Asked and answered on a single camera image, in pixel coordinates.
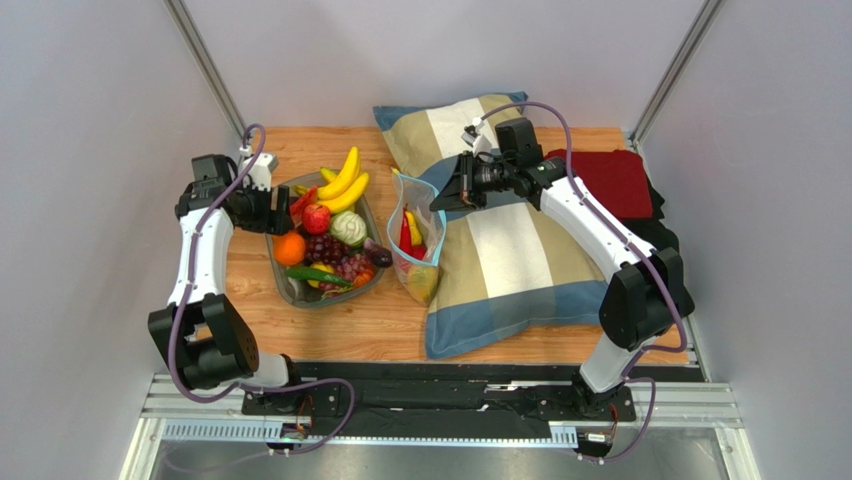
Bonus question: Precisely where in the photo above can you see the yellow banana bunch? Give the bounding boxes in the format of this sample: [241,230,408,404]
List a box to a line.
[317,147,370,214]

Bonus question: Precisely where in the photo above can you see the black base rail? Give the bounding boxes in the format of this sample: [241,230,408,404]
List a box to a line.
[241,361,638,441]

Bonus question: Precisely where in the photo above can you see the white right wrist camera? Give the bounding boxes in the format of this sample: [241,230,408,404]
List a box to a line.
[461,117,493,158]

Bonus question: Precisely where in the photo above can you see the red watermelon slice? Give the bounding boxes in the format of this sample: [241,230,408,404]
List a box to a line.
[289,186,319,218]

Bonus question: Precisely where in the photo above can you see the grey fruit bowl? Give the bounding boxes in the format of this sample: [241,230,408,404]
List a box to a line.
[265,197,387,309]

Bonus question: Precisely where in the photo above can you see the yellow orange mango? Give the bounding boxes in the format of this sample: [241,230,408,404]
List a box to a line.
[403,265,440,305]

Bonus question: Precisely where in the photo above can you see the small yellow lemon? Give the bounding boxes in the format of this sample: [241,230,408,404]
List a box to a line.
[307,262,336,289]

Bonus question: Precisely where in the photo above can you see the clear zip top bag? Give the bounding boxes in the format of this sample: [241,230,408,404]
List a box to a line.
[387,168,447,305]

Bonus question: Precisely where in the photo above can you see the checkered blue beige pillow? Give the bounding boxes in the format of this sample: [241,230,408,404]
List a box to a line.
[373,92,607,360]

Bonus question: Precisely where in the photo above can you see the green chili pepper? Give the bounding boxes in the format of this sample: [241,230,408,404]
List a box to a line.
[286,266,353,289]

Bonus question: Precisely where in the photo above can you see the red apple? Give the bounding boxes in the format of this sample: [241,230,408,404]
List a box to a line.
[408,245,428,261]

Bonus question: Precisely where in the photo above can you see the red folded cloth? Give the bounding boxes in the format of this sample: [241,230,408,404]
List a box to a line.
[571,150,665,220]

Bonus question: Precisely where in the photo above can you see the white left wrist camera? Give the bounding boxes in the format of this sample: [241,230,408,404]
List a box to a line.
[238,146,279,191]

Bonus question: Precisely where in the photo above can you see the black cap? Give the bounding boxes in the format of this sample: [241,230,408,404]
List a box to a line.
[622,187,680,252]

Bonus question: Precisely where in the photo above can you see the orange fruit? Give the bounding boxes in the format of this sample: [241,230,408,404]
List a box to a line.
[273,231,307,267]

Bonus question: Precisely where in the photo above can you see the green white cabbage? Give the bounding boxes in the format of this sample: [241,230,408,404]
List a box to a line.
[329,211,368,247]

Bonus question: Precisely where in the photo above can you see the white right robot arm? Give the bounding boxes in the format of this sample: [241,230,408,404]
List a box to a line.
[430,118,686,396]

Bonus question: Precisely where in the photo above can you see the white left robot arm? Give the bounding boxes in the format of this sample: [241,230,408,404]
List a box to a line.
[148,153,294,393]

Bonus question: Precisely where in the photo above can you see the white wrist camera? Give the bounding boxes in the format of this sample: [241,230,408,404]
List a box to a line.
[238,146,279,191]
[461,117,493,158]

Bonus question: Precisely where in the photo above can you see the yellow pear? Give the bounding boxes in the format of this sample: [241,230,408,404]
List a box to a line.
[405,210,423,247]

